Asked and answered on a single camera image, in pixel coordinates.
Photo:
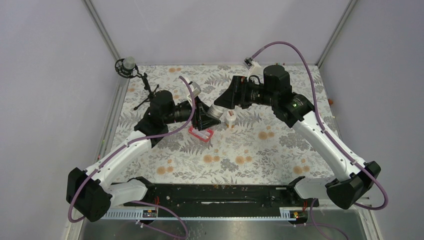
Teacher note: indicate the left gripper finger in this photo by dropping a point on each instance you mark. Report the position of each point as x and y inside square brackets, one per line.
[204, 121]
[202, 108]

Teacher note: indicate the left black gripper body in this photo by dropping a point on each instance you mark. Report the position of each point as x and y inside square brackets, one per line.
[183, 112]

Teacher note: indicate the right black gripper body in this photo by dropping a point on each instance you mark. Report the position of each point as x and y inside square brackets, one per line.
[251, 93]

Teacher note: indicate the red pill organizer box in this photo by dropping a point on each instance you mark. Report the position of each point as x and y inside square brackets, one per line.
[202, 135]

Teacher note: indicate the white orange pill bottle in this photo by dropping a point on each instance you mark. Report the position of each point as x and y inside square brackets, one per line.
[230, 118]

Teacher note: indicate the white dark pill bottle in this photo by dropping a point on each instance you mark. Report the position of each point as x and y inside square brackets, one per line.
[216, 111]

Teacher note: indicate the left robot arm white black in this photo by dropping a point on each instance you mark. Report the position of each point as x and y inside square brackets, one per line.
[91, 191]

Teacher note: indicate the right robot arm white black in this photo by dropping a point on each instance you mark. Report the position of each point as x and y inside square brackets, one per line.
[353, 176]

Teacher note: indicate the floral patterned table mat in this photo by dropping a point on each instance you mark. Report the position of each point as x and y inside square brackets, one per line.
[260, 149]

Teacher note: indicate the microphone on black tripod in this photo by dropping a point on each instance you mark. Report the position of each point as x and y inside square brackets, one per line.
[128, 69]

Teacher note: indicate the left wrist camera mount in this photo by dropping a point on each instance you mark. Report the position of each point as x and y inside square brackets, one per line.
[195, 89]

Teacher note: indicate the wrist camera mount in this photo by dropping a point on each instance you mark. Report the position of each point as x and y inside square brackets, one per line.
[254, 68]
[195, 89]

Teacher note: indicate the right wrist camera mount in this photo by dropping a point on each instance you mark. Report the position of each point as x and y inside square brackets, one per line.
[254, 68]

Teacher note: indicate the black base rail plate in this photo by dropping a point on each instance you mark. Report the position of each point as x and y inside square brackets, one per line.
[217, 199]

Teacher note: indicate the white slotted cable duct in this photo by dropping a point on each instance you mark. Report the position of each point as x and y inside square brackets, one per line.
[148, 213]

